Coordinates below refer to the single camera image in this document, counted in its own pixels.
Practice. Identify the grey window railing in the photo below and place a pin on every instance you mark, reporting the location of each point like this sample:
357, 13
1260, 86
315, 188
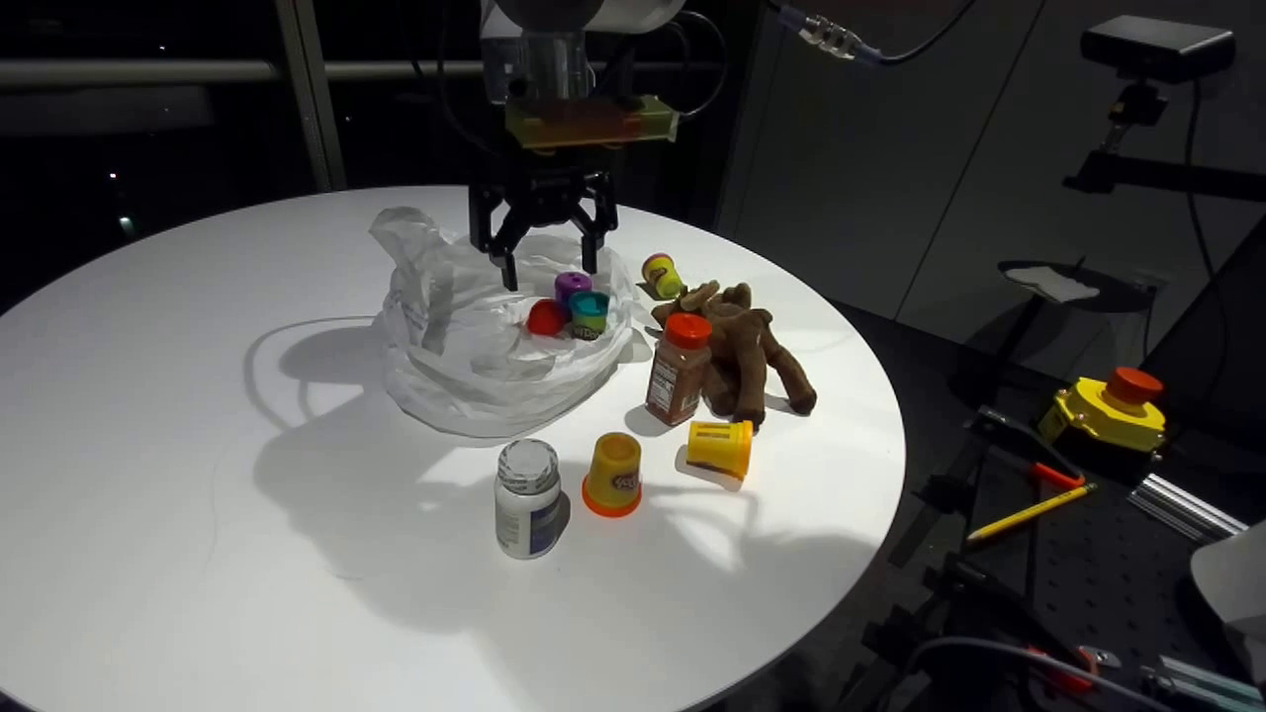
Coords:
160, 72

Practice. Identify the black camera on stand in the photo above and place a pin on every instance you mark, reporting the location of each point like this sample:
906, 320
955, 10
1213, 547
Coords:
1155, 45

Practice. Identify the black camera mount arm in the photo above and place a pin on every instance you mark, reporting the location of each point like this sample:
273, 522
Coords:
1161, 175

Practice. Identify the aluminium rail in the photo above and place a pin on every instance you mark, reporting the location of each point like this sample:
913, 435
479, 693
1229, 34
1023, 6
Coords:
1190, 500

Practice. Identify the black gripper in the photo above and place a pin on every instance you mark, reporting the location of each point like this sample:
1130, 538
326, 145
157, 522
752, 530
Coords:
549, 182

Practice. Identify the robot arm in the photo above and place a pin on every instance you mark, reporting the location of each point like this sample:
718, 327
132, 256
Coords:
568, 51

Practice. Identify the yellow emergency stop button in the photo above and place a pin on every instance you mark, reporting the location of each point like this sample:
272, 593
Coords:
1100, 416

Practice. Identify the white plastic bag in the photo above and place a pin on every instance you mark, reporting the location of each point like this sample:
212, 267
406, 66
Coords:
448, 356

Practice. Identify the brown spice bottle red cap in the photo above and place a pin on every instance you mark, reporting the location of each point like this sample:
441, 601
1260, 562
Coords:
678, 377

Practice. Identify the yellow tub with orange lid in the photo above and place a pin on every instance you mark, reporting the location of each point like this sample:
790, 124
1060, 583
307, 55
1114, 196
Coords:
616, 477

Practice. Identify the grey flat plate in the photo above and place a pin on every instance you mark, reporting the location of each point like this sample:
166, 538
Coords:
1054, 283

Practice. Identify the small tub teal lid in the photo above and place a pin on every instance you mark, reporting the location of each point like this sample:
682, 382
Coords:
592, 314

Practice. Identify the grey window post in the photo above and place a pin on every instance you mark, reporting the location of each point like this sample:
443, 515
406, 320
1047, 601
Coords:
311, 92

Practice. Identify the yellow block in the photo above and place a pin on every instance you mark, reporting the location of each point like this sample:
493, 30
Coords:
723, 449

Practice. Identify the gold wrist camera block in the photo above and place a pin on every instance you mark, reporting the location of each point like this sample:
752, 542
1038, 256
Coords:
594, 124

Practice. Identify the white pill bottle blue label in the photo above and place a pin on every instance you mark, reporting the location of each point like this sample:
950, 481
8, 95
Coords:
533, 509

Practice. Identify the small tub yellow-green lid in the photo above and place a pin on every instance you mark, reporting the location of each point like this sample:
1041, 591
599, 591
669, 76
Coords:
662, 277

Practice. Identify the grey panel corner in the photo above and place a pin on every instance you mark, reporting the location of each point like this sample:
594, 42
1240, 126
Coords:
1240, 593

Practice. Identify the brown plush moose toy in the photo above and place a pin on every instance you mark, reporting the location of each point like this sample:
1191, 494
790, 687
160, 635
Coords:
752, 348

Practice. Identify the small tub red lid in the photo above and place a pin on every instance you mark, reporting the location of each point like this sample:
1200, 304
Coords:
545, 318

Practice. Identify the yellow pencil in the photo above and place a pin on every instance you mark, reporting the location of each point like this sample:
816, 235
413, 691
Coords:
1030, 510

